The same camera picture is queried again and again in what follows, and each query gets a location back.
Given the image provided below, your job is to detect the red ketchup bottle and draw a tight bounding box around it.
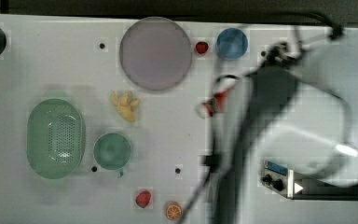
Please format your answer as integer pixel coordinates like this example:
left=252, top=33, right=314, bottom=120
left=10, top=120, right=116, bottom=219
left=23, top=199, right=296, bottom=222
left=196, top=75, right=240, bottom=119

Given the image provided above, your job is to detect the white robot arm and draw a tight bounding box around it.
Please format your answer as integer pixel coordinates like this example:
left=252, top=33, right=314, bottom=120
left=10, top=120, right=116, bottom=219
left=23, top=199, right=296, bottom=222
left=210, top=29, right=358, bottom=224

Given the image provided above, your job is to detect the black toaster oven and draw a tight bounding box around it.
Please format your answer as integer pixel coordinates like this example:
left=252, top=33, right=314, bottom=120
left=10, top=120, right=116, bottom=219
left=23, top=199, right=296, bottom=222
left=260, top=161, right=358, bottom=201

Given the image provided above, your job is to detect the peeled yellow banana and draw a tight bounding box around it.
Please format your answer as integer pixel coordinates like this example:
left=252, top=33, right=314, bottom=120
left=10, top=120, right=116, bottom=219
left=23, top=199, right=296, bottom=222
left=111, top=91, right=140, bottom=123

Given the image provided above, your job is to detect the purple round plate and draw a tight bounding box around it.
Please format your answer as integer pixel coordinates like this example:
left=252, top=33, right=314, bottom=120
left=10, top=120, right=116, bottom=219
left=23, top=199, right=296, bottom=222
left=119, top=17, right=192, bottom=91

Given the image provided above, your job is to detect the small red strawberry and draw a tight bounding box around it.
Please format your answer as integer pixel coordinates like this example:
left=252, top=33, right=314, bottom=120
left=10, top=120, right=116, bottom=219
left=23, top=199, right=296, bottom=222
left=195, top=41, right=209, bottom=54

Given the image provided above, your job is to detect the blue bowl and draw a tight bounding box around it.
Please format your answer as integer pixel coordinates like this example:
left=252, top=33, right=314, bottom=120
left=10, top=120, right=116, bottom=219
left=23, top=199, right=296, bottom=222
left=216, top=28, right=249, bottom=61

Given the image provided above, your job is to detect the large red strawberry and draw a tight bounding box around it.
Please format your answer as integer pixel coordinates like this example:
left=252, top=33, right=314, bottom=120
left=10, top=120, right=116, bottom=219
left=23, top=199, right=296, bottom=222
left=135, top=190, right=151, bottom=208

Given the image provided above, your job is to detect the orange slice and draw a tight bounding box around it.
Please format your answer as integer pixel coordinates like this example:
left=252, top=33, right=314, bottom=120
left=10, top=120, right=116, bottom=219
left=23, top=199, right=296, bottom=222
left=165, top=202, right=183, bottom=221

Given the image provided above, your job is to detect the green oval colander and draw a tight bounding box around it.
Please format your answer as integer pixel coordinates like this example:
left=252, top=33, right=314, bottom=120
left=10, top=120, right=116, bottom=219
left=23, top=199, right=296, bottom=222
left=27, top=99, right=86, bottom=179

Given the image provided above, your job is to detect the green cup with handle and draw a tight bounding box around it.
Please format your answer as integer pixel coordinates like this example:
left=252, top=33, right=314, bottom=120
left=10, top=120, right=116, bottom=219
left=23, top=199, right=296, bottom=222
left=93, top=133, right=132, bottom=178

